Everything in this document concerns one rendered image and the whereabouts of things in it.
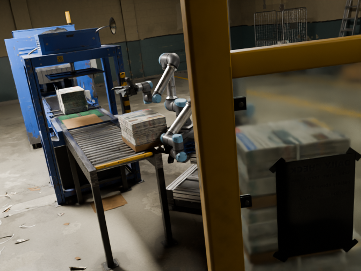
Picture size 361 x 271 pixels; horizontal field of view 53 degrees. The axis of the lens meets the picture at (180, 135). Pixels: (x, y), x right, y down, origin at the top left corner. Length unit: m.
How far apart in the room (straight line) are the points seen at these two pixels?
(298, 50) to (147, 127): 2.04
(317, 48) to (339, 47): 0.05
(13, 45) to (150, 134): 3.68
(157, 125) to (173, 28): 9.61
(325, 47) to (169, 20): 11.45
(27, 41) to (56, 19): 5.30
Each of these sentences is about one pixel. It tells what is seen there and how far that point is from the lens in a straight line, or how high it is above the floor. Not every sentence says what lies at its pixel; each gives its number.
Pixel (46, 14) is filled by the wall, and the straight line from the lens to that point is 11.33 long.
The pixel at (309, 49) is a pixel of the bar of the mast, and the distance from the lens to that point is 0.89.
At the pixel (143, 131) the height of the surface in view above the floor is 0.96.
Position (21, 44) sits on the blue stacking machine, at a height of 1.65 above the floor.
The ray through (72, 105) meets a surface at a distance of 4.63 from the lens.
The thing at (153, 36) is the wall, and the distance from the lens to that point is 12.06.
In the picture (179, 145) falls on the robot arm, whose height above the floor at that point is 0.89.
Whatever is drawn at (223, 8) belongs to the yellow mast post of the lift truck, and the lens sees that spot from 0.81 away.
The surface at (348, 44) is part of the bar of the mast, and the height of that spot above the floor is 1.63.
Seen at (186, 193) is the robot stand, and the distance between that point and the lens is 3.39.
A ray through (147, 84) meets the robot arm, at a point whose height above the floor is 1.23.
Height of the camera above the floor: 1.73
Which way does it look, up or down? 17 degrees down
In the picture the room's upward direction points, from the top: 7 degrees counter-clockwise
